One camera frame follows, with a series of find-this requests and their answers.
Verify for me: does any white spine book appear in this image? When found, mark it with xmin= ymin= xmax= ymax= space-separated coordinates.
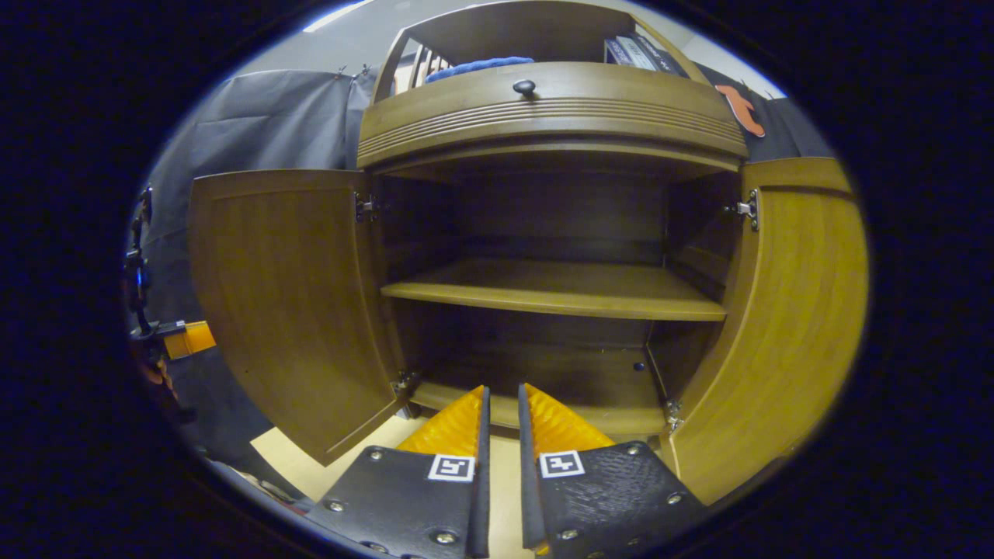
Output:
xmin=617 ymin=34 xmax=662 ymax=72

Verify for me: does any wooden double-door shoe cabinet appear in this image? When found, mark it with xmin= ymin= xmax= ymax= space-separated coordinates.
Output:
xmin=188 ymin=0 xmax=869 ymax=505

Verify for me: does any wooden ribbed drawer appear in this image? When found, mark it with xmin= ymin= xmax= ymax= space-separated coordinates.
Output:
xmin=357 ymin=62 xmax=749 ymax=173

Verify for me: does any blue folded towel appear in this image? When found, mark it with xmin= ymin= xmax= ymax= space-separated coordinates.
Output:
xmin=424 ymin=56 xmax=535 ymax=85

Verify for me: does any black book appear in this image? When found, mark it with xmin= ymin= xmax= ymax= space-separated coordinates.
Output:
xmin=637 ymin=33 xmax=689 ymax=78

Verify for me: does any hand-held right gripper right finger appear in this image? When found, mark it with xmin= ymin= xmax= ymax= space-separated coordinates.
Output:
xmin=517 ymin=382 xmax=709 ymax=559

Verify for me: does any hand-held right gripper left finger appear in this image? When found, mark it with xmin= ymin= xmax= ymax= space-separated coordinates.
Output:
xmin=305 ymin=385 xmax=492 ymax=559

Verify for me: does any wooden shoe cabinet door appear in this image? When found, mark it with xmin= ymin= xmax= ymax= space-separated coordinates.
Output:
xmin=188 ymin=169 xmax=409 ymax=467
xmin=660 ymin=157 xmax=869 ymax=505

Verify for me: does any wooden inner shelf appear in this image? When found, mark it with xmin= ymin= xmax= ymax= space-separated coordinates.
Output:
xmin=381 ymin=259 xmax=728 ymax=322

